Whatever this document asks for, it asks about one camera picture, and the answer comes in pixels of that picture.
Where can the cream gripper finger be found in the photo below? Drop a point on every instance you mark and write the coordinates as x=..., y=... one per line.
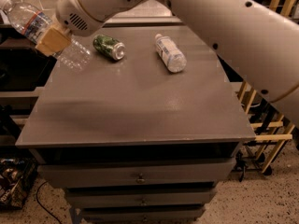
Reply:
x=54, y=39

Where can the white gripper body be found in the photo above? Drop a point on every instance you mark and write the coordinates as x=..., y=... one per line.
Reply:
x=78, y=16

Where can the clear red-label water bottle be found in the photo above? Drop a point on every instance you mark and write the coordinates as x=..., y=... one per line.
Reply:
x=75, y=56

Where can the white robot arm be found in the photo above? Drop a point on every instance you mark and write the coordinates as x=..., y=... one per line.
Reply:
x=259, y=44

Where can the clear blue-label water bottle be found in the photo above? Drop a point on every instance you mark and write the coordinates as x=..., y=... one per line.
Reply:
x=172, y=56

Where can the green soda can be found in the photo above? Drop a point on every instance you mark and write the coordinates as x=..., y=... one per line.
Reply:
x=109, y=46

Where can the grey drawer cabinet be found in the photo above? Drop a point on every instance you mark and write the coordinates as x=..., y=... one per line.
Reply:
x=134, y=112

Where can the top grey drawer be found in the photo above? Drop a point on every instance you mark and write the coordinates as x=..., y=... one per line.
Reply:
x=95, y=176

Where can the grey drawer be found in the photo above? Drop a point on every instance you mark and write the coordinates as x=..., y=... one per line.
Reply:
x=95, y=176
x=143, y=214
x=142, y=198

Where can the box of snack packets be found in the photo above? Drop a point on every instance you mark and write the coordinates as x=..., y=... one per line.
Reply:
x=17, y=177

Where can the middle grey drawer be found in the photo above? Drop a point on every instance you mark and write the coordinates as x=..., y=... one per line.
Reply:
x=142, y=198

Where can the bottom grey drawer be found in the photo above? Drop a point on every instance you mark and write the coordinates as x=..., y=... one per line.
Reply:
x=143, y=214

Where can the wooden rack frame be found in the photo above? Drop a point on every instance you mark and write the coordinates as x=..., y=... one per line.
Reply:
x=272, y=130

